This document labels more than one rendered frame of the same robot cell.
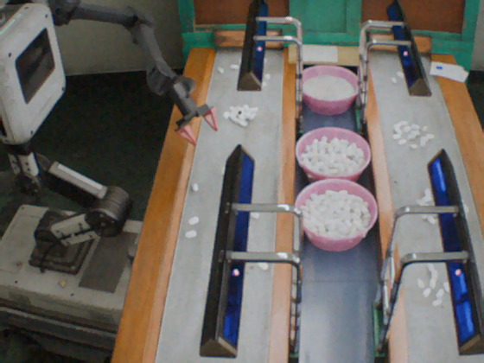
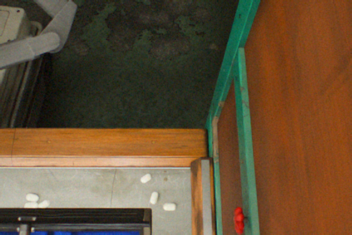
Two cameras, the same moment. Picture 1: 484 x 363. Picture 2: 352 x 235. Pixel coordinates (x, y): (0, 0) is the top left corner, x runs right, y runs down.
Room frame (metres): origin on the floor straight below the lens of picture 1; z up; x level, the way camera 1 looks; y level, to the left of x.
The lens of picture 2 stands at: (2.26, -0.22, 1.89)
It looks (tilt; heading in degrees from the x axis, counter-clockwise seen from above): 68 degrees down; 78
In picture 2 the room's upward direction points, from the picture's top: 5 degrees clockwise
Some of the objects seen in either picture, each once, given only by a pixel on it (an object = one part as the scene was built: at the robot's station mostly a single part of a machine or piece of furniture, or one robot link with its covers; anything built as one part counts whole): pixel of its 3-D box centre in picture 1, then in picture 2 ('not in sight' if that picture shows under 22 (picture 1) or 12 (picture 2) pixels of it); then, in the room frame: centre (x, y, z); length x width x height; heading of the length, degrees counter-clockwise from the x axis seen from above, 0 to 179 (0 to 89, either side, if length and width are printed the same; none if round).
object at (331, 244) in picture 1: (335, 218); not in sight; (1.36, -0.30, 0.72); 0.27 x 0.27 x 0.10
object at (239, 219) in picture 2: not in sight; (240, 220); (2.40, -0.16, 1.24); 0.04 x 0.02 x 0.04; 83
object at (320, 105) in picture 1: (327, 91); not in sight; (2.08, -0.39, 0.72); 0.27 x 0.27 x 0.10
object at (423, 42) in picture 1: (400, 41); not in sight; (2.30, -0.76, 0.83); 0.30 x 0.06 x 0.07; 83
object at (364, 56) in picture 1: (383, 80); not in sight; (1.88, -0.56, 0.90); 0.20 x 0.19 x 0.45; 173
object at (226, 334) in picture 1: (229, 239); not in sight; (0.98, 0.03, 1.08); 0.62 x 0.08 x 0.07; 173
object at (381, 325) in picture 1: (417, 288); not in sight; (0.91, -0.44, 0.90); 0.20 x 0.19 x 0.45; 173
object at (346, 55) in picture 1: (326, 54); not in sight; (2.29, -0.41, 0.77); 0.33 x 0.15 x 0.01; 83
